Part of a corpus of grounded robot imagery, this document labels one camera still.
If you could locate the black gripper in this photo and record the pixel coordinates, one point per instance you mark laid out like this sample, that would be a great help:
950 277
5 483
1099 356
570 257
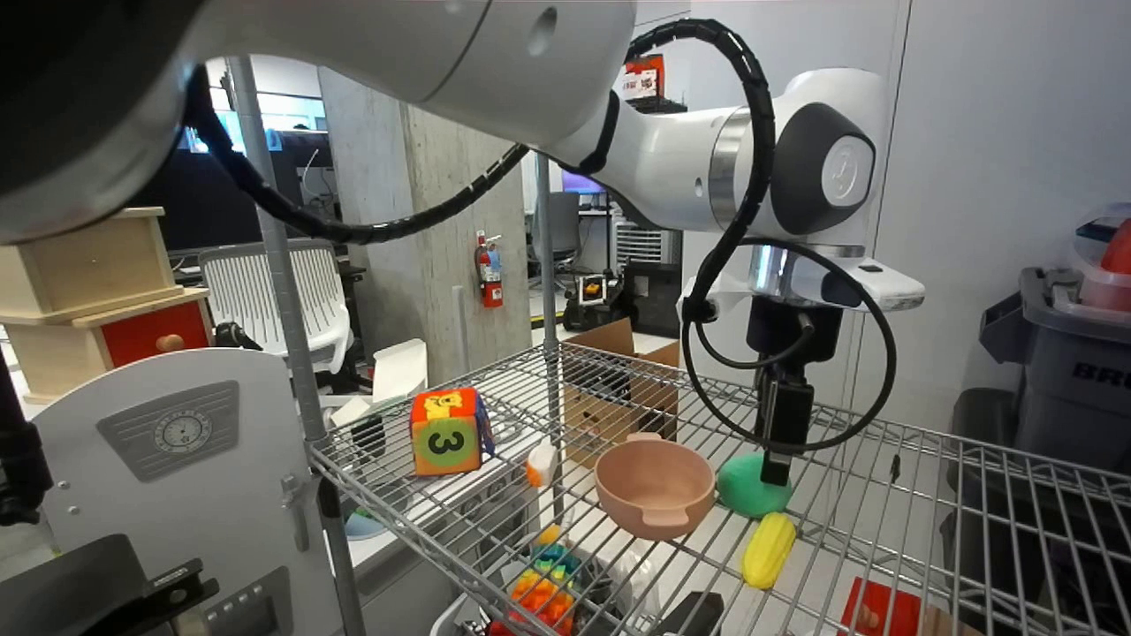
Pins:
796 329

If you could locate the green round plushy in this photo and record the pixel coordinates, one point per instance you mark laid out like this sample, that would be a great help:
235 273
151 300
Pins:
744 488

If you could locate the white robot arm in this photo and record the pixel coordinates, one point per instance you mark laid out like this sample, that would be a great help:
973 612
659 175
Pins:
356 48

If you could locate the white robot base panel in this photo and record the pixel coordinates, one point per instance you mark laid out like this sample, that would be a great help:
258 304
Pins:
153 518

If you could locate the yellow plush toy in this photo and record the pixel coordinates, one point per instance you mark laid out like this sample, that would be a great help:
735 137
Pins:
770 552

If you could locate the small open cardboard box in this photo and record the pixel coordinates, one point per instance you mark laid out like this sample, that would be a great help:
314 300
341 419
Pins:
619 408

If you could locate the black storage tote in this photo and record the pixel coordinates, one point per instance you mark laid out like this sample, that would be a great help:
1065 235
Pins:
985 410

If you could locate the red printed box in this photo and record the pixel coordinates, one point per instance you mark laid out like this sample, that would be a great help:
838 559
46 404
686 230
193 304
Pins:
879 609

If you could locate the small orange white toy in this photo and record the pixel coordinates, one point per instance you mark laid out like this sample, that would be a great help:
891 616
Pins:
540 465

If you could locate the grey storage tote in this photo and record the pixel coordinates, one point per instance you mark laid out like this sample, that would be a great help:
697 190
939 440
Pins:
1072 376

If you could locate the colourful stacked block toy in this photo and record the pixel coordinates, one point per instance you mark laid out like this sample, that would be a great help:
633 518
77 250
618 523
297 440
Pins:
546 596

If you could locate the red fire extinguisher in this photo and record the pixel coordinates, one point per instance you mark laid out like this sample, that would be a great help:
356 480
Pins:
488 277

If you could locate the colourful soft cube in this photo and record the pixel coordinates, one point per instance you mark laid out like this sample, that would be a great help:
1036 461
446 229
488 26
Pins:
446 442

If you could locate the clear container with red contents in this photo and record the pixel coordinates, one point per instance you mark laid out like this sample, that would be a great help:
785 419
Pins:
1114 277

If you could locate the wooden toy house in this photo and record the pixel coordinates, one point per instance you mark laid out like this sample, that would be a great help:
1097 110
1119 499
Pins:
82 271

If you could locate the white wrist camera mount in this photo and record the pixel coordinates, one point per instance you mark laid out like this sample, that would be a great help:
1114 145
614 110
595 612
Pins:
886 288

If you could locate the red wall sign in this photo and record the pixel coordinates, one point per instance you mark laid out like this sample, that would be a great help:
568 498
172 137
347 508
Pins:
642 81

